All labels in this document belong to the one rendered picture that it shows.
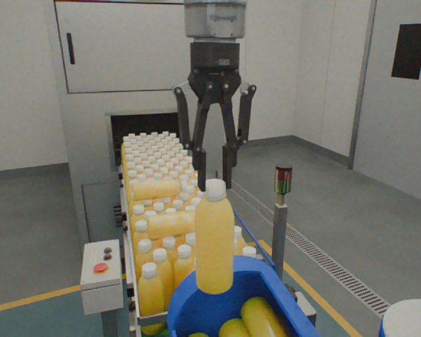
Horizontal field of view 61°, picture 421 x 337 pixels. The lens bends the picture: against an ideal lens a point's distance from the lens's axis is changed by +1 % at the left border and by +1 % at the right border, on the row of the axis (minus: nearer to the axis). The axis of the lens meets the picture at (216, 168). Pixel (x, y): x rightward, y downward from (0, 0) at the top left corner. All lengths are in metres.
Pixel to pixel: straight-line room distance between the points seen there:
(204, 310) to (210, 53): 0.59
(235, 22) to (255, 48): 5.04
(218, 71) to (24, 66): 4.38
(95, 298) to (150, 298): 0.14
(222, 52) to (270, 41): 5.17
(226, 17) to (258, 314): 0.58
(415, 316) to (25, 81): 4.53
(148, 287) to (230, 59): 0.69
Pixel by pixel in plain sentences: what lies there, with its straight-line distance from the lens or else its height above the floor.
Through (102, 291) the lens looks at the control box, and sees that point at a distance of 1.03.
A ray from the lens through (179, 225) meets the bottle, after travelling 1.11.
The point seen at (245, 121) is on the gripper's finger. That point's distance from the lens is 0.58.
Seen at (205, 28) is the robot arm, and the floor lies 1.71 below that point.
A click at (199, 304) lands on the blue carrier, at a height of 1.12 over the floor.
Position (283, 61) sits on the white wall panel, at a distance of 5.84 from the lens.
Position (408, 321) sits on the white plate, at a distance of 1.07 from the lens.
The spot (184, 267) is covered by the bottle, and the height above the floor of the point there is 1.06.
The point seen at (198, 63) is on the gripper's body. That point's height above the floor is 1.66.
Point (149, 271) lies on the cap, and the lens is 1.01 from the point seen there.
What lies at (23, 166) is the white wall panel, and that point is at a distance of 5.11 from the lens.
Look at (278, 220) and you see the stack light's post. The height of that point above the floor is 1.05.
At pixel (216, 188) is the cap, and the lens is 0.59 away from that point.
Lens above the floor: 1.69
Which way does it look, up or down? 20 degrees down
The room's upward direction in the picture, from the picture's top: straight up
